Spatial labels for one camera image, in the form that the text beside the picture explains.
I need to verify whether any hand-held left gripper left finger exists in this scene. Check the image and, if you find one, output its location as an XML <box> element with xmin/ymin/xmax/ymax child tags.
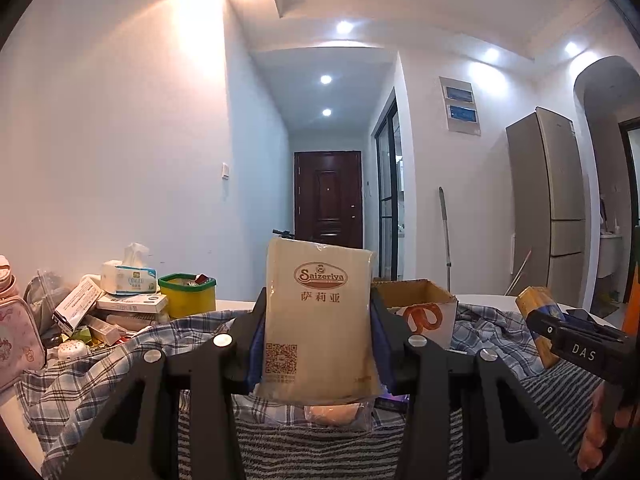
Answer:
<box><xmin>47</xmin><ymin>287</ymin><xmax>268</xmax><ymax>480</ymax></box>

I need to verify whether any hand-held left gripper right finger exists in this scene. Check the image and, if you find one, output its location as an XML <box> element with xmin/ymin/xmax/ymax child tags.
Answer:
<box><xmin>369</xmin><ymin>292</ymin><xmax>586</xmax><ymax>480</ymax></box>

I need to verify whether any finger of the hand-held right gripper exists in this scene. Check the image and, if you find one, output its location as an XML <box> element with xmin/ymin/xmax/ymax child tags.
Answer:
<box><xmin>527</xmin><ymin>311</ymin><xmax>572</xmax><ymax>350</ymax></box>
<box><xmin>565</xmin><ymin>307</ymin><xmax>622</xmax><ymax>337</ymax></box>

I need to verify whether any yellow snack packet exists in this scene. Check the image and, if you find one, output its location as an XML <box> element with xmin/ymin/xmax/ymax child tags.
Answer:
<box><xmin>515</xmin><ymin>286</ymin><xmax>559</xmax><ymax>369</ymax></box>

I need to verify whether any cardboard box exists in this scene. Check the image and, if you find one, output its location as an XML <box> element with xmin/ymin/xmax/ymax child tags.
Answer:
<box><xmin>372</xmin><ymin>279</ymin><xmax>458</xmax><ymax>353</ymax></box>

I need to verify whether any beige napkin packet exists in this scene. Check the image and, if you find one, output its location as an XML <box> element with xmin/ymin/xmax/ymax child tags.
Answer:
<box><xmin>250</xmin><ymin>236</ymin><xmax>383</xmax><ymax>406</ymax></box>

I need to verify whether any bread bun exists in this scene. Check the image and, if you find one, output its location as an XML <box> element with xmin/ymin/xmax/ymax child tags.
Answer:
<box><xmin>262</xmin><ymin>395</ymin><xmax>376</xmax><ymax>431</ymax></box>

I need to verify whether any person's right hand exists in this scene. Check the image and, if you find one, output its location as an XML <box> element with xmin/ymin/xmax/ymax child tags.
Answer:
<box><xmin>576</xmin><ymin>382</ymin><xmax>636</xmax><ymax>472</ymax></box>

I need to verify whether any white vanity cabinet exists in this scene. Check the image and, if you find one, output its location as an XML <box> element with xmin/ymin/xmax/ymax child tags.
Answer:
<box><xmin>597</xmin><ymin>232</ymin><xmax>623</xmax><ymax>278</ymax></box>

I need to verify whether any grey striped blanket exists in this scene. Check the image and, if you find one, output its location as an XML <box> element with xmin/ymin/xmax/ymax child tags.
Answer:
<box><xmin>177</xmin><ymin>360</ymin><xmax>606</xmax><ymax>480</ymax></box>

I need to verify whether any yellow container with green rim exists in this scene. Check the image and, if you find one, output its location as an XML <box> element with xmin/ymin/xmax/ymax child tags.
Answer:
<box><xmin>158</xmin><ymin>272</ymin><xmax>217</xmax><ymax>319</ymax></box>

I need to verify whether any beige refrigerator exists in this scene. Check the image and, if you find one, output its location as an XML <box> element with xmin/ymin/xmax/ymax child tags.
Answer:
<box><xmin>505</xmin><ymin>106</ymin><xmax>587</xmax><ymax>296</ymax></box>

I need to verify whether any flat white box blue print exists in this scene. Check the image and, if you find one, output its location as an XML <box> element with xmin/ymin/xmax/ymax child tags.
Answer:
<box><xmin>95</xmin><ymin>292</ymin><xmax>169</xmax><ymax>313</ymax></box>

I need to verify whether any dark framed frosted glass door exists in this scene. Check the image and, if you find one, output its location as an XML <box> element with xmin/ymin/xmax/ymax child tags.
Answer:
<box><xmin>617</xmin><ymin>116</ymin><xmax>640</xmax><ymax>306</ymax></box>

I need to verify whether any white tissue pack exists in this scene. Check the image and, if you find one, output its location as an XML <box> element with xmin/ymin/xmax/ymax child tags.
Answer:
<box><xmin>100</xmin><ymin>242</ymin><xmax>160</xmax><ymax>296</ymax></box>

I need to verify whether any blue plaid shirt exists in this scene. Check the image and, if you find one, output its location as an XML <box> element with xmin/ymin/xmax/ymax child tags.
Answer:
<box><xmin>14</xmin><ymin>302</ymin><xmax>548</xmax><ymax>480</ymax></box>

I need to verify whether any dark brown entrance door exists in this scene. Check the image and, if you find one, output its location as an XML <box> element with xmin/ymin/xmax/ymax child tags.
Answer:
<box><xmin>293</xmin><ymin>151</ymin><xmax>363</xmax><ymax>250</ymax></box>

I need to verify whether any black framed sliding glass door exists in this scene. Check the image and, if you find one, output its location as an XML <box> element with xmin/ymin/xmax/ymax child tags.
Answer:
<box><xmin>374</xmin><ymin>87</ymin><xmax>405</xmax><ymax>281</ymax></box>

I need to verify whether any white perforated gadget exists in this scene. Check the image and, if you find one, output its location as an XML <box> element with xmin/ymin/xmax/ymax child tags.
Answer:
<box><xmin>57</xmin><ymin>340</ymin><xmax>93</xmax><ymax>361</ymax></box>

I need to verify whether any white box with black text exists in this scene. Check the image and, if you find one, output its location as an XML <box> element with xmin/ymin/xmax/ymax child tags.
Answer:
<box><xmin>52</xmin><ymin>276</ymin><xmax>103</xmax><ymax>333</ymax></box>

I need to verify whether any clear plastic bag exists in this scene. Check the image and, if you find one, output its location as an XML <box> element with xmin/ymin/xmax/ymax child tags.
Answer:
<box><xmin>22</xmin><ymin>270</ymin><xmax>76</xmax><ymax>336</ymax></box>

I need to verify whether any grey electrical panel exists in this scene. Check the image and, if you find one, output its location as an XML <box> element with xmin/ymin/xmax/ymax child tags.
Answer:
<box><xmin>439</xmin><ymin>76</ymin><xmax>482</xmax><ymax>136</ymax></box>

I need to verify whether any pink bag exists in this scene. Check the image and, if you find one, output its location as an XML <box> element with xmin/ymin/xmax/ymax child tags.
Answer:
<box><xmin>0</xmin><ymin>294</ymin><xmax>48</xmax><ymax>395</ymax></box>

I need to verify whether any pink bottle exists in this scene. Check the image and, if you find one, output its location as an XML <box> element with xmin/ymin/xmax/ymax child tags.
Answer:
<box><xmin>0</xmin><ymin>255</ymin><xmax>20</xmax><ymax>301</ymax></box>

